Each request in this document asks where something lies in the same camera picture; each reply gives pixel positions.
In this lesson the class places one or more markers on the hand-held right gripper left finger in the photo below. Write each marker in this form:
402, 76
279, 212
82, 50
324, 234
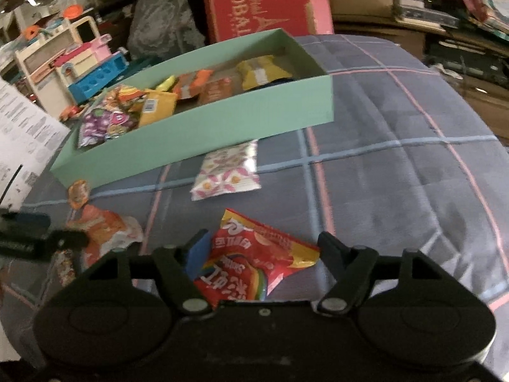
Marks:
198, 252

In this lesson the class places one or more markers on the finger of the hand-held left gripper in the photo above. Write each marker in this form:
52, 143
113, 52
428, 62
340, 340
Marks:
28, 221
43, 242

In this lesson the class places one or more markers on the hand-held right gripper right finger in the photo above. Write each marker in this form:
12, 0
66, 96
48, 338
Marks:
332, 248

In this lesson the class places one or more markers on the red rainbow candy bag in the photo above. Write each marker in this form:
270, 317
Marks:
254, 258

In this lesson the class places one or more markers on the long orange snack packet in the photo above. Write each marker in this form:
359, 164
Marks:
105, 227

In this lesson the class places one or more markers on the mint green cardboard box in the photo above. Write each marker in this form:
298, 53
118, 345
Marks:
222, 123

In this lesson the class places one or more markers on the gold snack packet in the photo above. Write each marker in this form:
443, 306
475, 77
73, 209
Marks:
264, 72
157, 107

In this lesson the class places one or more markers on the round orange jelly cup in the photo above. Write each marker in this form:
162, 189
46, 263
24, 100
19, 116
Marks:
78, 194

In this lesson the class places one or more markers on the plaid grey blanket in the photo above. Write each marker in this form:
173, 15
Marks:
377, 191

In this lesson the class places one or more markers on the white instruction sheet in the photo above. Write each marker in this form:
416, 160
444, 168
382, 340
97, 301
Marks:
24, 135

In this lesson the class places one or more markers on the white floral snack packet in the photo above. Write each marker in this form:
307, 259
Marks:
226, 171

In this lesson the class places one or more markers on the purple grape snack packet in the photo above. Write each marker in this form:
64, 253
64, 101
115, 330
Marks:
105, 125

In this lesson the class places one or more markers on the blue toy block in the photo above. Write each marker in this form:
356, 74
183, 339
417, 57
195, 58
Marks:
97, 77

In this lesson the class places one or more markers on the small orange snack packet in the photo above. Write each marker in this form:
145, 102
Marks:
214, 92
193, 83

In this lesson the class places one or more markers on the red green snack packet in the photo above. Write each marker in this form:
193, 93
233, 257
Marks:
129, 94

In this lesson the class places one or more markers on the toy kitchen set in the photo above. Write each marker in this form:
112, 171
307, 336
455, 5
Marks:
59, 59

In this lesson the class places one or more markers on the grey patterned cushion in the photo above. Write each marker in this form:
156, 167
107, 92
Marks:
165, 20

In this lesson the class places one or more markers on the large red box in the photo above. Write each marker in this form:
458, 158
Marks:
262, 0

